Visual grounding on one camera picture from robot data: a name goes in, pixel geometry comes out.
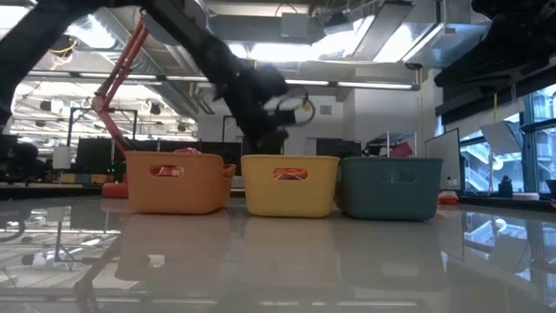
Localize teal plastic bin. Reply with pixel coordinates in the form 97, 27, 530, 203
336, 156, 445, 222

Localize white hanging panel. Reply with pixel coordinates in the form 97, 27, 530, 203
479, 120, 526, 157

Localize grey ceiling box unit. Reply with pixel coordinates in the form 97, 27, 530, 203
280, 11, 313, 41

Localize small orange white box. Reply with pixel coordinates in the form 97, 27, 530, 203
437, 190, 460, 206

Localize whiteboard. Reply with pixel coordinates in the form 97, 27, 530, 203
424, 127, 463, 193

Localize black aluminium table frame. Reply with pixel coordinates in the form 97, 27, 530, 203
0, 184, 556, 214

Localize orange plastic bin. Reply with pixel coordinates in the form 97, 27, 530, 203
124, 150, 238, 216

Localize red desk lamp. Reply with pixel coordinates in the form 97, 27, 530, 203
92, 15, 151, 199

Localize person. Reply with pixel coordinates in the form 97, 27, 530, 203
6, 142, 49, 182

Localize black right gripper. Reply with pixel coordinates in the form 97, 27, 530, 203
434, 17, 556, 90

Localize red Skittles candy packet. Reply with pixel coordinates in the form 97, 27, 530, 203
149, 164, 185, 177
172, 146, 204, 157

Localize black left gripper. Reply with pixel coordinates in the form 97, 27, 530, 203
215, 64, 290, 154

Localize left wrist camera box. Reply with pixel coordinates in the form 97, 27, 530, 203
268, 108, 299, 128

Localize silver spiral ceiling duct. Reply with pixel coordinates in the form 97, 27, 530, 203
64, 8, 205, 117

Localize metal shelf rack red bins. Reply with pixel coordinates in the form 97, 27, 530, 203
364, 131, 419, 158

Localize orange candy bar packet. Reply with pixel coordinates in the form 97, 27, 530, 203
272, 168, 309, 182

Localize black office partition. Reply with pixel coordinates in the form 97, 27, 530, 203
76, 137, 243, 183

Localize black left camera cable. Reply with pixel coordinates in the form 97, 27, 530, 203
277, 92, 315, 129

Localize yellow plastic bin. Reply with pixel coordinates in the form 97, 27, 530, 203
240, 154, 341, 219

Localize small black desk object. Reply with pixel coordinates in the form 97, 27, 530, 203
498, 175, 514, 199

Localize long ceiling light strip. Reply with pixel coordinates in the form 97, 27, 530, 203
25, 69, 209, 87
284, 77, 420, 91

